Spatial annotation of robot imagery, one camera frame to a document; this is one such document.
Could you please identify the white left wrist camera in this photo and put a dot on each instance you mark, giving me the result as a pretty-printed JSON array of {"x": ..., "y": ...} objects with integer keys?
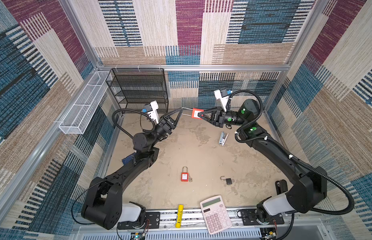
[{"x": 151, "y": 110}]

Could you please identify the yellow marker pen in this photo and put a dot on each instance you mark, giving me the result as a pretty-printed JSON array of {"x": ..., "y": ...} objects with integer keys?
[{"x": 179, "y": 216}]

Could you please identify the black mesh shelf rack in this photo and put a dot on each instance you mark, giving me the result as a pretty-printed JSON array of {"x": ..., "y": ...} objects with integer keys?
[{"x": 134, "y": 88}]

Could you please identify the pink calculator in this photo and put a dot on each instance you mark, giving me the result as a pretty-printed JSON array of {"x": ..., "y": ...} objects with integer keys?
[{"x": 215, "y": 215}]

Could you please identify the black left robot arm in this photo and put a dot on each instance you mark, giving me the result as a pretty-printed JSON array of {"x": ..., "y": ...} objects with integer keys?
[{"x": 103, "y": 204}]

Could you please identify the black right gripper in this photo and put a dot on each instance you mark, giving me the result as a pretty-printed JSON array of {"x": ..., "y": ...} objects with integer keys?
[{"x": 218, "y": 117}]

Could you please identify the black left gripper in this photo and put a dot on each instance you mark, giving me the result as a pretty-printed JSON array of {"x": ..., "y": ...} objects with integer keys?
[{"x": 165, "y": 127}]

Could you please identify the dark blue book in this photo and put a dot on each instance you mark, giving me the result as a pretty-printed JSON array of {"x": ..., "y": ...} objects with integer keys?
[{"x": 128, "y": 159}]

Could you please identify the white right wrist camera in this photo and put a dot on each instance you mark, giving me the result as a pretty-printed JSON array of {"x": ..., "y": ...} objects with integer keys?
[{"x": 223, "y": 96}]

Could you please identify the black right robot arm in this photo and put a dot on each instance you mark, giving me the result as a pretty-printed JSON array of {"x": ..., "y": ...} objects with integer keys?
[{"x": 309, "y": 188}]

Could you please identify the red padlock with label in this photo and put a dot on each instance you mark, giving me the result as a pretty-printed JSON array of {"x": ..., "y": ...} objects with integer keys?
[{"x": 185, "y": 174}]

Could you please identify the white wire mesh basket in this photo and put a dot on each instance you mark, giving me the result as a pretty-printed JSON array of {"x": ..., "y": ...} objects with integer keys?
[{"x": 81, "y": 112}]

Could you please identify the small black padlock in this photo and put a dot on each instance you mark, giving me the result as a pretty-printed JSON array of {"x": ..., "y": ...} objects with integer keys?
[{"x": 228, "y": 181}]

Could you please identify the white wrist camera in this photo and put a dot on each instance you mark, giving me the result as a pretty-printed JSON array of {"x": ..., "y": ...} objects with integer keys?
[
  {"x": 151, "y": 110},
  {"x": 223, "y": 96}
]

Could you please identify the grey stapler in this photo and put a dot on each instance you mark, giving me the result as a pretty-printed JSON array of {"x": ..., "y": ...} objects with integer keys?
[{"x": 223, "y": 138}]

